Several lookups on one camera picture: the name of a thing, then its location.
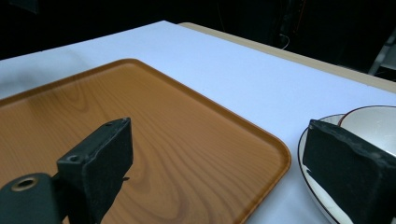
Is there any white plate with dark rim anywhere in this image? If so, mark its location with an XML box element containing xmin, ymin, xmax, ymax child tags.
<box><xmin>297</xmin><ymin>113</ymin><xmax>396</xmax><ymax>224</ymax></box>

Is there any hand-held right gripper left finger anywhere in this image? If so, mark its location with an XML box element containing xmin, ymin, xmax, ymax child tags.
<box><xmin>56</xmin><ymin>117</ymin><xmax>134</xmax><ymax>224</ymax></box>

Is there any white bowl with brown rim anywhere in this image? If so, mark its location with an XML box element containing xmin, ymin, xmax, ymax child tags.
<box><xmin>337</xmin><ymin>105</ymin><xmax>396</xmax><ymax>157</ymax></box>

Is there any brown wooden tray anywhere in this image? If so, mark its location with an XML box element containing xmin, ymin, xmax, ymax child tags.
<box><xmin>0</xmin><ymin>58</ymin><xmax>292</xmax><ymax>224</ymax></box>

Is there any metal stand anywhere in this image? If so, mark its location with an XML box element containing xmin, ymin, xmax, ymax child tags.
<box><xmin>367</xmin><ymin>28</ymin><xmax>396</xmax><ymax>77</ymax></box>

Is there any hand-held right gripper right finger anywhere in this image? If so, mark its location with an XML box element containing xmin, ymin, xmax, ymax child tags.
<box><xmin>302</xmin><ymin>119</ymin><xmax>396</xmax><ymax>224</ymax></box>

